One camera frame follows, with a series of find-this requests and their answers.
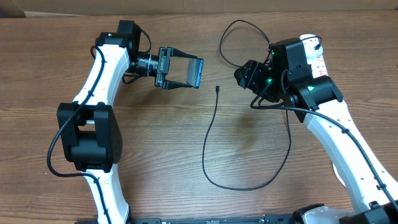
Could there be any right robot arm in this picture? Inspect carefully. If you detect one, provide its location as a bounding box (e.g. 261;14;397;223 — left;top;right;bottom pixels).
234;34;397;223

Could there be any Samsung Galaxy smartphone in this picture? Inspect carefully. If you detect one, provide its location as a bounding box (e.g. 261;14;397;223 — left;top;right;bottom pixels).
186;58;204;88

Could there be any white power strip cord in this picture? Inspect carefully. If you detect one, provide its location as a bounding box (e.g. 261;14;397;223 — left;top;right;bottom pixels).
331;161;346;187

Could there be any cardboard sheet backdrop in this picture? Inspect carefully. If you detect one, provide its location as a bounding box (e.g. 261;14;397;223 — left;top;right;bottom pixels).
0;0;398;18

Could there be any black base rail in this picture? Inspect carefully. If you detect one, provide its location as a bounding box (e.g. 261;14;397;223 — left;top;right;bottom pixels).
74;203;355;224

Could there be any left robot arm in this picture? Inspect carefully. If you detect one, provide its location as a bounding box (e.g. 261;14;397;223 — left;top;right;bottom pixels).
54;20;204;223

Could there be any white power strip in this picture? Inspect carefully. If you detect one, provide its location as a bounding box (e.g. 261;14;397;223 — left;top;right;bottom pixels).
307;55;328;78

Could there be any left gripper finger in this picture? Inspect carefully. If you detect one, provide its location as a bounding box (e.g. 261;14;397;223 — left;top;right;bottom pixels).
170;47;197;58
163;80;192;90

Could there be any black USB charging cable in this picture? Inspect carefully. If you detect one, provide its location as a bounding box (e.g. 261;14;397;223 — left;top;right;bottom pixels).
201;19;323;192

